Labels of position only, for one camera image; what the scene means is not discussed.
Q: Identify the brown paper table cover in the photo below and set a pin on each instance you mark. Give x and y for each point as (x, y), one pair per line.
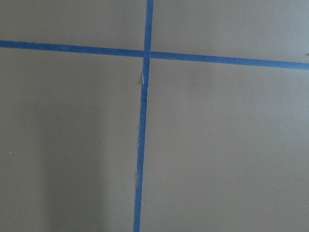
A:
(154, 115)

